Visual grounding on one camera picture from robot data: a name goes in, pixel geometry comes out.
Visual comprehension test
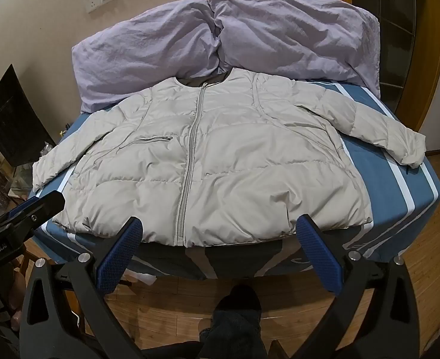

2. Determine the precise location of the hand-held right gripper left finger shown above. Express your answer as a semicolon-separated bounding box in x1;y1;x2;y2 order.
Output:
19;216;146;359

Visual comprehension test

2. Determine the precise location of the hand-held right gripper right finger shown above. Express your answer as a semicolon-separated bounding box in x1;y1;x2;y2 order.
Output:
296;214;427;359

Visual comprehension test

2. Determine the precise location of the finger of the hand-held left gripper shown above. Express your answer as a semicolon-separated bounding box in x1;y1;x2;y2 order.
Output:
2;191;66;241

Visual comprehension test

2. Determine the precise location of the beige puffer jacket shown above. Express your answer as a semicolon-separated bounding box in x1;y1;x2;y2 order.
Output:
32;67;427;248

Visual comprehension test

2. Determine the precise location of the person's left hand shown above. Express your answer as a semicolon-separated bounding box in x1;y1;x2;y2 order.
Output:
0;269;23;331

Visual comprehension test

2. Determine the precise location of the black flat screen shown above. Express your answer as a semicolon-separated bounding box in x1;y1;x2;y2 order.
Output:
0;63;58;170

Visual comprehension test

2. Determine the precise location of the bed with blue striped sheet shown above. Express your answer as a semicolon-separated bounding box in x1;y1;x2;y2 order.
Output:
27;78;440;281

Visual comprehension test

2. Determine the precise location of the person's foot in dark sock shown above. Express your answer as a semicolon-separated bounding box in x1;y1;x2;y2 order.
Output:
199;284;264;359

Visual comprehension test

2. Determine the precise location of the lilac pillow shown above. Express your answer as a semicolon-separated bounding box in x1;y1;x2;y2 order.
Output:
72;0;221;113

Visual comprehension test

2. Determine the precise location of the lavender quilt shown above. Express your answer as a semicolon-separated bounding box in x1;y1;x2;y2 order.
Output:
205;0;381;98

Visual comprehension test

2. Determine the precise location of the dark glass door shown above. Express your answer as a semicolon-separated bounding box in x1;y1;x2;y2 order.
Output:
349;0;427;113

